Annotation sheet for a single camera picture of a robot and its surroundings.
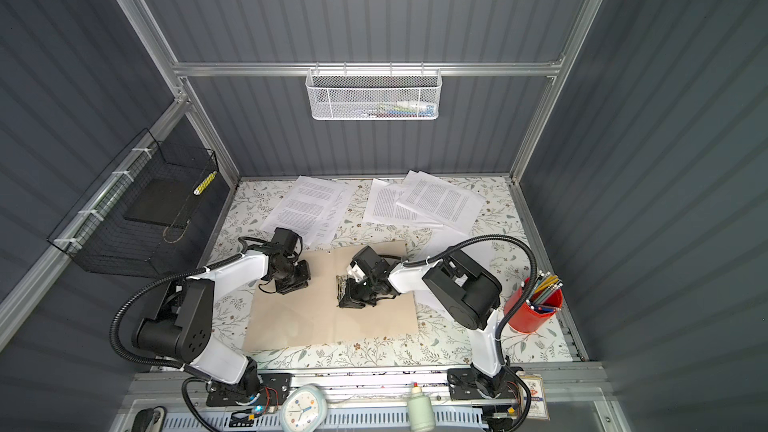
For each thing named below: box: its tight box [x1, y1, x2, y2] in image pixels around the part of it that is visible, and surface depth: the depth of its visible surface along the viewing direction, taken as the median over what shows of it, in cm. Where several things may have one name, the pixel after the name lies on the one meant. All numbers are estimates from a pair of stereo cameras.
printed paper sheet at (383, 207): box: [363, 178, 443, 227], surface depth 114 cm
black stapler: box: [131, 406, 167, 432], surface depth 68 cm
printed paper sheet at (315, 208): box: [259, 176, 358, 246], surface depth 114 cm
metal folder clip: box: [336, 274, 349, 307], surface depth 93 cm
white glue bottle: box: [408, 382, 436, 432], surface depth 66 cm
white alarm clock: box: [280, 383, 328, 432], surface depth 70 cm
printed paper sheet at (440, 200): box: [396, 170, 487, 234], surface depth 114 cm
